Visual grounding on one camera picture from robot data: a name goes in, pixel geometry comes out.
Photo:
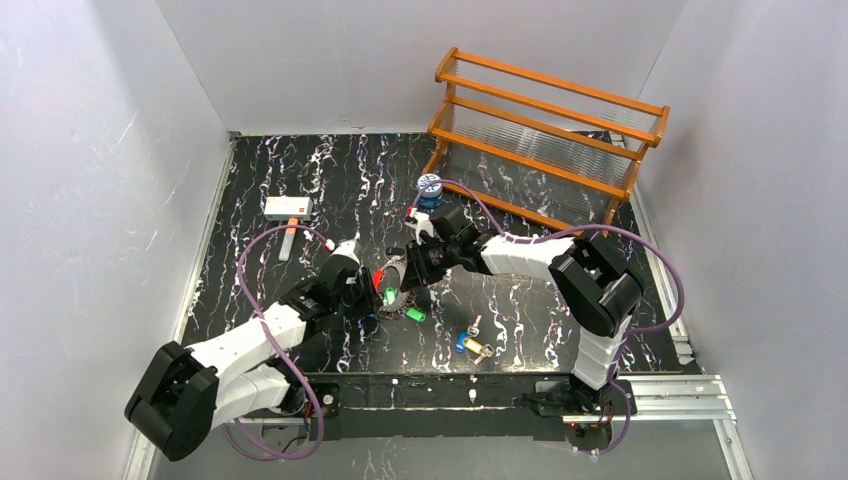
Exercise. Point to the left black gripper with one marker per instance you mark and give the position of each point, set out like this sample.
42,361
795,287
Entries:
365,295

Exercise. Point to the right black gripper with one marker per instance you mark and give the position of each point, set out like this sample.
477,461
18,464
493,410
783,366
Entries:
413,266

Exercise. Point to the metal key organizer red handle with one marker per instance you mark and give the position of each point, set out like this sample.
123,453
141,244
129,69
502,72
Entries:
387,280

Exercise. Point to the green key tag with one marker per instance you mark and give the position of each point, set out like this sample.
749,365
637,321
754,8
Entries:
415,314

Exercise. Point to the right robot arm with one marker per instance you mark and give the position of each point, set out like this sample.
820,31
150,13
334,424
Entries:
599,288

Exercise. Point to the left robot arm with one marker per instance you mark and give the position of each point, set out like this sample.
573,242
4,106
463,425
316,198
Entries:
188,391

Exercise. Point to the blue jar with patterned lid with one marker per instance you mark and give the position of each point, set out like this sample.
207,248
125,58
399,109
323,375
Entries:
430,190

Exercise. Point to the white orange marker pen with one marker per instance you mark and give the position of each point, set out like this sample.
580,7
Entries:
288,239

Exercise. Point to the white box with red logo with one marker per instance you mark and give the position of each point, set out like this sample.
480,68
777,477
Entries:
283,208

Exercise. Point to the silver loose key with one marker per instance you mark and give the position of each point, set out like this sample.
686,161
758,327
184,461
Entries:
473,330

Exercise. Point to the blue key tag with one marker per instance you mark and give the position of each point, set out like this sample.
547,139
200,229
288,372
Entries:
460,344

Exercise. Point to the orange wooden shelf rack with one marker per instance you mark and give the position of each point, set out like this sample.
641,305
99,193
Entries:
552,151

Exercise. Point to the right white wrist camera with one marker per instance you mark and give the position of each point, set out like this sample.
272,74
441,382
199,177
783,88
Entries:
421,225

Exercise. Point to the aluminium rail frame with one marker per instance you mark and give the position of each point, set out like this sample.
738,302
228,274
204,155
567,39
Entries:
491,426

